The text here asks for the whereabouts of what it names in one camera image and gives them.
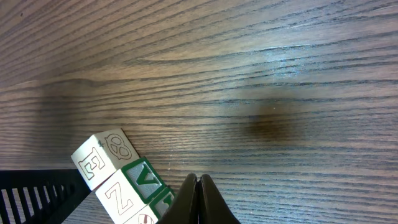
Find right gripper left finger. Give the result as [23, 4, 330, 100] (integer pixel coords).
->
[157, 174, 198, 224]

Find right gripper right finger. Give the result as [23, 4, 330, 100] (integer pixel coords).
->
[198, 174, 240, 224]

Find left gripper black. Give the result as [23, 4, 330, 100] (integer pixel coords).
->
[1, 169, 91, 223]

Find yellow block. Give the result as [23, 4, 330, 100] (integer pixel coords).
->
[123, 186, 177, 224]

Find white block red letters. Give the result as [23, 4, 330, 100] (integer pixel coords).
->
[95, 157, 166, 224]

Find blue pictogram block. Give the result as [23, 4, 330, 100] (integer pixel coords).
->
[71, 128, 139, 190]

